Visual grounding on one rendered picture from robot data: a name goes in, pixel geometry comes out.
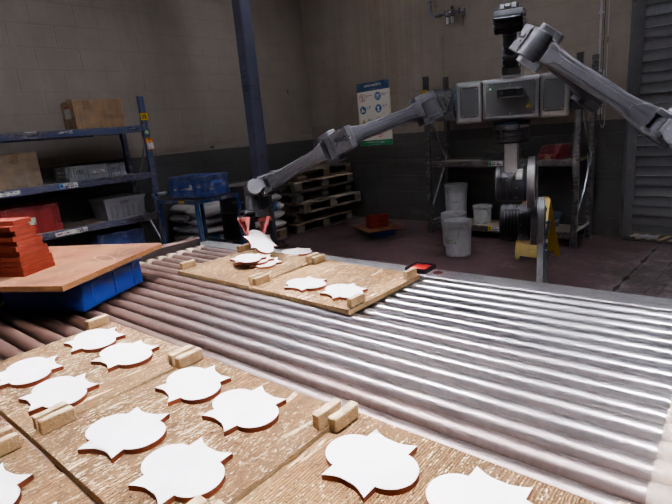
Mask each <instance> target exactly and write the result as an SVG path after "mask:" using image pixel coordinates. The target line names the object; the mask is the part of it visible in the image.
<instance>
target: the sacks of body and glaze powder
mask: <svg viewBox="0 0 672 504"><path fill-rule="evenodd" d="M281 198H282V196H281V195H279V194H274V195H272V204H273V208H274V215H275V224H276V233H277V240H280V239H284V238H287V230H286V227H282V226H284V225H285V224H287V222H286V221H284V220H281V219H277V218H279V217H281V216H283V215H284V214H285V212H284V211H282V210H280V209H282V208H283V207H284V204H283V203H281V202H279V201H278V200H279V199H281ZM203 204H204V211H205V217H206V224H207V230H208V237H209V238H214V239H224V238H223V236H224V231H223V224H222V217H221V213H220V211H221V210H220V203H219V200H217V201H213V202H208V203H203ZM169 211H170V212H172V213H175V214H173V215H172V216H170V217H169V220H171V221H173V222H177V223H179V224H176V225H175V226H174V227H173V230H175V231H177V232H178V233H177V234H176V235H175V236H174V240H176V241H180V240H183V239H187V238H191V237H194V238H199V231H198V225H197V218H196V212H195V206H194V205H183V204H176V205H173V206H172V207H171V208H170V209H169ZM199 239H200V238H199ZM176 241H175V242H176Z"/></svg>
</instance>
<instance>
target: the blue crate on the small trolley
mask: <svg viewBox="0 0 672 504"><path fill-rule="evenodd" d="M168 181H169V185H168V186H169V187H170V198H172V199H176V198H210V197H214V196H218V195H223V194H227V193H229V192H231V191H230V187H229V183H228V174H227V172H217V173H193V174H186V175H180V176H174V177H168Z"/></svg>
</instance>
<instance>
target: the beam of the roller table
mask: <svg viewBox="0 0 672 504"><path fill-rule="evenodd" d="M200 244H201V245H203V246H206V247H212V248H219V249H226V250H233V251H237V246H240V244H232V243H224V242H217V241H209V240H207V241H204V242H200ZM325 260H330V261H336V262H343V263H349V264H356V265H363V266H369V267H376V268H382V269H389V270H395V271H402V272H403V271H405V267H406V265H399V264H391V263H383V262H375V261H367V260H359V259H351V258H343V257H335V256H327V255H325ZM434 271H442V272H443V273H442V274H434V273H433V272H434ZM420 277H426V278H433V279H441V280H448V281H455V282H462V283H469V284H476V285H483V286H491V287H498V288H505V289H512V290H519V291H526V292H533V293H541V294H548V295H555V296H562V297H569V298H576V299H583V300H591V301H598V302H605V303H612V304H619V305H626V306H633V307H641V308H648V309H655V310H662V311H669V312H672V299H667V298H660V297H652V296H644V295H636V294H628V293H620V292H612V291H604V290H596V289H588V288H580V287H573V286H565V285H557V284H549V283H541V282H533V281H525V280H517V279H509V278H501V277H493V276H486V275H478V274H470V273H462V272H454V271H446V270H438V269H434V270H432V271H430V272H429V273H427V274H425V275H424V274H420Z"/></svg>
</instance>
